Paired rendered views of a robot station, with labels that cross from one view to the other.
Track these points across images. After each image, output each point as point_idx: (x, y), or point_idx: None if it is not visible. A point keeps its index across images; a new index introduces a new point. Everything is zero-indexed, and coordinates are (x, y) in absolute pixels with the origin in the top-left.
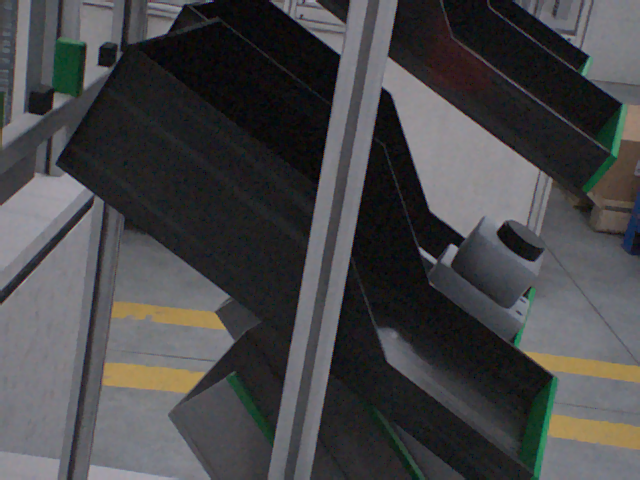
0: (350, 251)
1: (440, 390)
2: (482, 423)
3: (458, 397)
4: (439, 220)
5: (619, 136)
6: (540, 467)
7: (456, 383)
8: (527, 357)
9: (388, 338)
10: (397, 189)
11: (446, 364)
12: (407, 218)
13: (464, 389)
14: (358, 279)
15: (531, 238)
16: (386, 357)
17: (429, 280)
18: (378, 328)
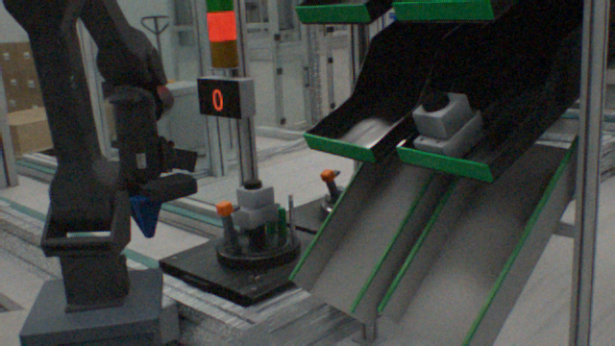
0: (348, 49)
1: (366, 129)
2: (351, 141)
3: (364, 135)
4: (529, 120)
5: (316, 6)
6: (307, 135)
7: (374, 135)
8: (379, 138)
9: (393, 113)
10: (432, 60)
11: (385, 132)
12: (429, 73)
13: (371, 136)
14: (361, 66)
15: (430, 99)
16: (351, 95)
17: (418, 104)
18: (398, 111)
